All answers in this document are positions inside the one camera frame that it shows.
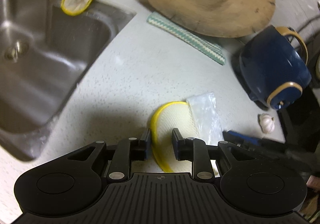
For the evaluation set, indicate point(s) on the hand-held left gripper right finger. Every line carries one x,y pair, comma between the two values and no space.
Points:
176,144

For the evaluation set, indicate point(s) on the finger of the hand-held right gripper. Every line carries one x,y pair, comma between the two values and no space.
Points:
240,137

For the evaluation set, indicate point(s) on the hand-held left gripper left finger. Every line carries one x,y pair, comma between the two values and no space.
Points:
147,144

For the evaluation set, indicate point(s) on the yellow-rimmed mesh pad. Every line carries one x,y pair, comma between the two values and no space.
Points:
175,116

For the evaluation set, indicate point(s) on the garlic bulb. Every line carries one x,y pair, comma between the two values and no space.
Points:
267,122

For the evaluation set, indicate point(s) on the clear plastic bag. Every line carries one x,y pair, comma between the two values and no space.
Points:
207,114

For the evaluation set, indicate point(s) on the blue rice cooker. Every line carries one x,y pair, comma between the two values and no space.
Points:
270,64

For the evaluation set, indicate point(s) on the teal striped dish cloth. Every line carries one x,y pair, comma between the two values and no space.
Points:
185,36

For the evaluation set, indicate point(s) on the stainless steel sink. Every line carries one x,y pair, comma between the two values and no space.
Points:
50,64

